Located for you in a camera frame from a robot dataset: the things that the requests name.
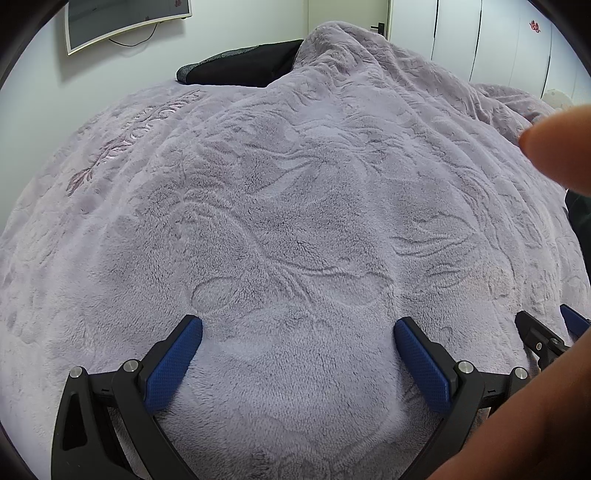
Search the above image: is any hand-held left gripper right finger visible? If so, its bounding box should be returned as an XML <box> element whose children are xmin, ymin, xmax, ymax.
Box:
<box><xmin>394</xmin><ymin>316</ymin><xmax>532</xmax><ymax>480</ymax></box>

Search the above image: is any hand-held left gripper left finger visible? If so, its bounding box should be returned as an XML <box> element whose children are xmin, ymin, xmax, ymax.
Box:
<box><xmin>51</xmin><ymin>315</ymin><xmax>204</xmax><ymax>480</ymax></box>

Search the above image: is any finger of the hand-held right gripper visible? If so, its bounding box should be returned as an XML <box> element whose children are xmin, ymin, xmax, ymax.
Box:
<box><xmin>560</xmin><ymin>305</ymin><xmax>591</xmax><ymax>339</ymax></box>
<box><xmin>515</xmin><ymin>310</ymin><xmax>574</xmax><ymax>370</ymax></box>

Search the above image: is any dark green beaded sweater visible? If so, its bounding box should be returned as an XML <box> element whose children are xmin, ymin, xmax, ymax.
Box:
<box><xmin>566</xmin><ymin>189</ymin><xmax>591</xmax><ymax>243</ymax></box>

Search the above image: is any person's right hand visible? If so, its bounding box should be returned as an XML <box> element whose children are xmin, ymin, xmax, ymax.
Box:
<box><xmin>429</xmin><ymin>104</ymin><xmax>591</xmax><ymax>480</ymax></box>

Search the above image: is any purple embossed blanket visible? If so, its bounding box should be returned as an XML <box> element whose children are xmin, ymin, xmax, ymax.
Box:
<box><xmin>0</xmin><ymin>21</ymin><xmax>591</xmax><ymax>480</ymax></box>

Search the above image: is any white wardrobe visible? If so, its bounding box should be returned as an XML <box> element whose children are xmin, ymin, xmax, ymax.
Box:
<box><xmin>392</xmin><ymin>0</ymin><xmax>573</xmax><ymax>97</ymax></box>

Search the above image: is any black cushion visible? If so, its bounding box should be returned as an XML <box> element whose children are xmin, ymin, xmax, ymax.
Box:
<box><xmin>175</xmin><ymin>39</ymin><xmax>305</xmax><ymax>88</ymax></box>

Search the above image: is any black monitor cable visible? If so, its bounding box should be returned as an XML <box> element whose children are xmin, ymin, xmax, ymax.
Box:
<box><xmin>108</xmin><ymin>33</ymin><xmax>155</xmax><ymax>47</ymax></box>

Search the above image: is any wall-mounted curved monitor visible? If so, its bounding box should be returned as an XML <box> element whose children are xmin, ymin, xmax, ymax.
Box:
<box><xmin>65</xmin><ymin>0</ymin><xmax>193</xmax><ymax>56</ymax></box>

